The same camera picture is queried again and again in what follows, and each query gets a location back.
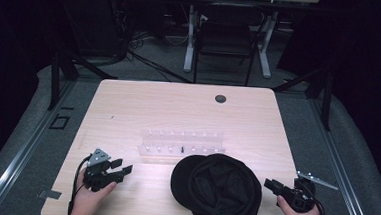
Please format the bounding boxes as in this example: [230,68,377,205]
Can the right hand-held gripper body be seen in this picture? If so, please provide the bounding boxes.
[280,169,340,215]

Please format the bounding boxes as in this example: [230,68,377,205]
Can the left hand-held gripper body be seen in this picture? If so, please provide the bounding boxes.
[82,146,121,194]

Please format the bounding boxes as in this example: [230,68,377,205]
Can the black hat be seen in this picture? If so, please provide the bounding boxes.
[168,149,266,215]

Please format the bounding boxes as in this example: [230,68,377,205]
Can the person's left hand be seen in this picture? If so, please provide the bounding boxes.
[69,168,119,215]

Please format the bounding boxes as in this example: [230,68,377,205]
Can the grey tape strip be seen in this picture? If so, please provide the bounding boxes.
[37,188,63,201]

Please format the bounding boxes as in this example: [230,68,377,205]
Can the clear acrylic peg rack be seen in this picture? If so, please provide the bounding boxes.
[136,126,228,163]

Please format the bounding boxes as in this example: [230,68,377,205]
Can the black square tape outline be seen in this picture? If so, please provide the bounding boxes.
[48,113,71,131]

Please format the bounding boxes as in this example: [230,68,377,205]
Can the black metal stand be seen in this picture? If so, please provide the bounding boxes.
[269,61,336,132]
[46,42,120,115]

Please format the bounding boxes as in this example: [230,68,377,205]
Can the white-legged desk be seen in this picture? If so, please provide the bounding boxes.
[164,0,320,83]

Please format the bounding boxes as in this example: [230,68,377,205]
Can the black chair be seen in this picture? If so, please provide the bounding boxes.
[192,1,267,89]

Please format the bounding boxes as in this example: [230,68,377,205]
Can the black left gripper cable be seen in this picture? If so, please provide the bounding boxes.
[67,152,92,215]

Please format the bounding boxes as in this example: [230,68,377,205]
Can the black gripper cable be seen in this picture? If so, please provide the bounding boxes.
[300,181,330,215]
[67,152,92,215]

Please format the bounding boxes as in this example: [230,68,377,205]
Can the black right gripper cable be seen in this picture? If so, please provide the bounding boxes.
[300,181,330,215]

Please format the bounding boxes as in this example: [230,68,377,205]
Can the aluminium floor rail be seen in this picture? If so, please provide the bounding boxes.
[0,75,78,215]
[303,94,381,215]

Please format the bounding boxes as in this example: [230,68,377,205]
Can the black floor cables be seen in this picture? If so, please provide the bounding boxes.
[123,27,196,86]

